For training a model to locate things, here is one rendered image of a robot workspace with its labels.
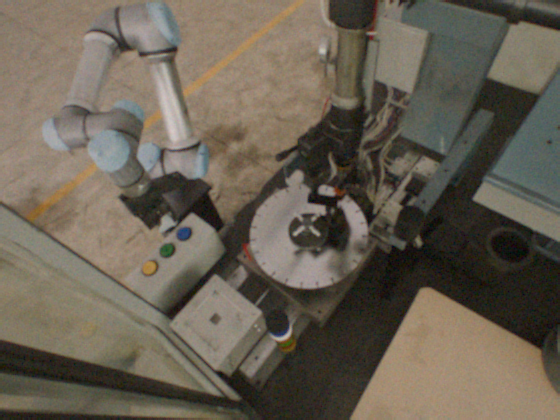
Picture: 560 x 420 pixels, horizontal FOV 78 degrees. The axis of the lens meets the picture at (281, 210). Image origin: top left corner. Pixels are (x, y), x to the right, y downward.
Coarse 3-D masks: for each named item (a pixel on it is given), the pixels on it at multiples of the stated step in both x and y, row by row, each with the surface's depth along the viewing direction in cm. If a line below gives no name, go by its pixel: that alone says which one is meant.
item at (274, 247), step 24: (288, 192) 105; (264, 216) 102; (288, 216) 101; (336, 216) 99; (360, 216) 98; (264, 240) 98; (288, 240) 97; (336, 240) 95; (360, 240) 95; (264, 264) 94; (288, 264) 93; (312, 264) 92; (336, 264) 92
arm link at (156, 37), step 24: (120, 24) 95; (144, 24) 95; (168, 24) 96; (144, 48) 98; (168, 48) 100; (168, 72) 103; (168, 96) 106; (168, 120) 110; (168, 144) 114; (192, 144) 114; (168, 168) 117; (192, 168) 116
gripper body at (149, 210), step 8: (152, 184) 83; (120, 200) 83; (128, 200) 82; (136, 200) 82; (144, 200) 86; (152, 200) 88; (160, 200) 88; (128, 208) 87; (136, 208) 86; (144, 208) 86; (152, 208) 87; (160, 208) 88; (136, 216) 86; (144, 216) 86; (152, 216) 88; (160, 216) 91; (144, 224) 90; (152, 224) 89
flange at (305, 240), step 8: (304, 216) 99; (312, 216) 99; (296, 224) 98; (320, 224) 97; (288, 232) 97; (304, 232) 95; (312, 232) 95; (320, 232) 96; (296, 240) 96; (304, 240) 95; (312, 240) 95; (320, 240) 95; (304, 248) 94; (312, 248) 94
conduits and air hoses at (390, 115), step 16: (400, 96) 147; (384, 112) 144; (384, 128) 138; (400, 128) 139; (368, 144) 132; (384, 144) 133; (352, 160) 113; (368, 160) 114; (368, 192) 107; (384, 208) 102; (416, 240) 94
